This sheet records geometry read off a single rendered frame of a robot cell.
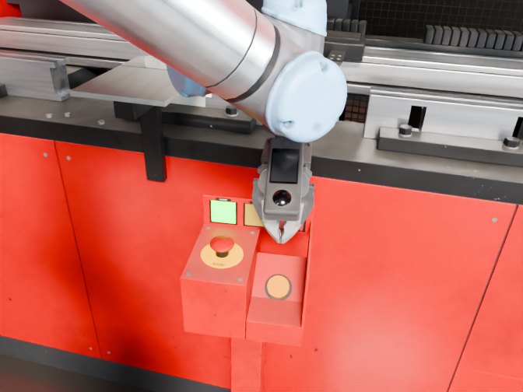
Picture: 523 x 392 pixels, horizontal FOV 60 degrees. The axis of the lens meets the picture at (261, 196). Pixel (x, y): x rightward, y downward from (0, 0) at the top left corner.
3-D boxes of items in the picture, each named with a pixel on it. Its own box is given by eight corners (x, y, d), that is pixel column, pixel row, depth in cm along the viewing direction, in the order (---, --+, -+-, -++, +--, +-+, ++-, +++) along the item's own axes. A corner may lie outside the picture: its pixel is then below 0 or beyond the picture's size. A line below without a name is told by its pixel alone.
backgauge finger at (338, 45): (303, 72, 99) (305, 49, 97) (318, 47, 121) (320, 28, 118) (359, 78, 97) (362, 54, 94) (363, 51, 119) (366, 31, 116)
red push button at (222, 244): (208, 263, 75) (207, 246, 73) (213, 248, 79) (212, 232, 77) (231, 266, 75) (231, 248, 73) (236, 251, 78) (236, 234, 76)
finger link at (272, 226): (283, 223, 76) (286, 177, 71) (279, 247, 71) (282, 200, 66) (265, 222, 76) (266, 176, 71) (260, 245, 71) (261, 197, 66)
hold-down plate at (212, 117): (122, 118, 102) (120, 105, 101) (133, 110, 107) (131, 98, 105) (250, 134, 97) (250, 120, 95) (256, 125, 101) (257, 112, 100)
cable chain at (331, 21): (234, 29, 132) (234, 14, 130) (240, 25, 137) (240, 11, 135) (364, 39, 125) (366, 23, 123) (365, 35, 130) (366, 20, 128)
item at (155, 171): (126, 200, 91) (111, 96, 80) (157, 169, 103) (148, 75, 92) (145, 203, 90) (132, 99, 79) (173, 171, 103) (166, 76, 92)
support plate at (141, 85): (69, 96, 80) (68, 90, 79) (138, 60, 102) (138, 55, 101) (165, 106, 76) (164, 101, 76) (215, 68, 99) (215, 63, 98)
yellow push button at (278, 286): (266, 298, 79) (265, 295, 77) (268, 277, 81) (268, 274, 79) (288, 300, 79) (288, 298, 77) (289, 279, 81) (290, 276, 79)
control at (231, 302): (184, 332, 77) (177, 247, 68) (206, 271, 91) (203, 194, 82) (301, 347, 75) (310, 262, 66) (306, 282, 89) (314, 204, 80)
